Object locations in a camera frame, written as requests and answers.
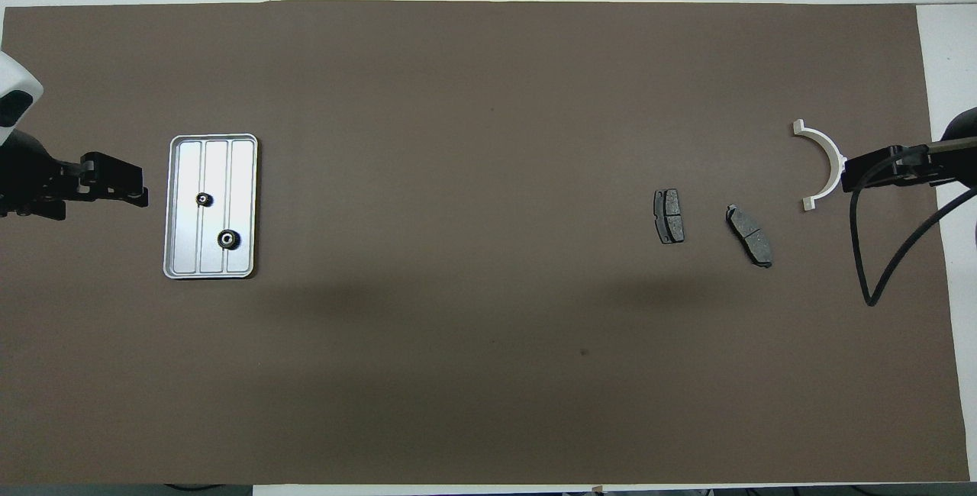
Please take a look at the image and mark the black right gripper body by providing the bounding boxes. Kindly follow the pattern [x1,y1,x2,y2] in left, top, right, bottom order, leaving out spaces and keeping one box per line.
[908,107,977,186]

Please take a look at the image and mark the elongated grey brake pad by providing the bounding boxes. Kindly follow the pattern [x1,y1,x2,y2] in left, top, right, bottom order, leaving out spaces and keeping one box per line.
[725,205,773,269]

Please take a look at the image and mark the rectangular dark brake pad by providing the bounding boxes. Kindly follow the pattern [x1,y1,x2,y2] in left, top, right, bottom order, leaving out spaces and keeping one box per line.
[653,188,685,245]

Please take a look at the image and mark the white semicircular plastic bracket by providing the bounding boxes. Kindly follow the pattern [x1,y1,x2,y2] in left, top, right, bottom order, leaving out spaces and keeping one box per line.
[792,120,846,212]

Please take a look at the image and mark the brown table mat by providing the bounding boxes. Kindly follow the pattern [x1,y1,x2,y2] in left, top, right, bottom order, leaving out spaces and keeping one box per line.
[0,0,970,485]

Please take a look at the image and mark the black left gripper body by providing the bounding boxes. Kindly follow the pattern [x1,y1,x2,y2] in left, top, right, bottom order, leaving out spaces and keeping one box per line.
[0,130,86,220]

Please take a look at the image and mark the silver metal tray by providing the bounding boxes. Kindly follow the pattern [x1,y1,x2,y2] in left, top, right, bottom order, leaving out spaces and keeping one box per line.
[163,134,259,280]

